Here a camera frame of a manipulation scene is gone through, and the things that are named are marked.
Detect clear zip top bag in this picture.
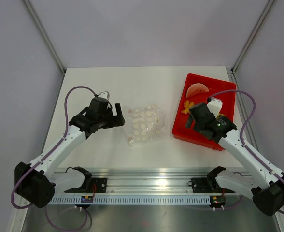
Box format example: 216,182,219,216
123,104,167,146

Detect watermelon slice toy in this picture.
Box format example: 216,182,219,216
186,83,209,98

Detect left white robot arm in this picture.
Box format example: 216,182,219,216
11,96,125,208

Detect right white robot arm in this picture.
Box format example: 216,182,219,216
186,99,284,216

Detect red plastic tray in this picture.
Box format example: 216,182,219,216
171,73,237,152

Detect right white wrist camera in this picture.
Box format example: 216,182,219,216
207,98,223,117

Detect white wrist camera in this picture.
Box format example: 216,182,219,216
98,91,110,100
207,98,223,117

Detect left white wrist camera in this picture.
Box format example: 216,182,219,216
98,91,110,100

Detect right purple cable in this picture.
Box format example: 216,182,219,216
208,89,284,216

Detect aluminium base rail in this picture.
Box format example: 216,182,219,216
53,168,257,195

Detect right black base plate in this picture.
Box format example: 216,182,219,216
187,177,234,194

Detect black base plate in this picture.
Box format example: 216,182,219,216
187,177,234,194
64,177,107,193

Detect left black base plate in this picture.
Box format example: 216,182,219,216
64,177,107,193

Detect white slotted cable duct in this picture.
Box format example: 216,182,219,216
50,195,211,205

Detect left aluminium frame post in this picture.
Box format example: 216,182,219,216
21,0,66,77

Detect aluminium frame post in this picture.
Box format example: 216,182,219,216
231,0,277,74
21,0,66,77

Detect right aluminium frame post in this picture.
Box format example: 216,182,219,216
231,0,277,74

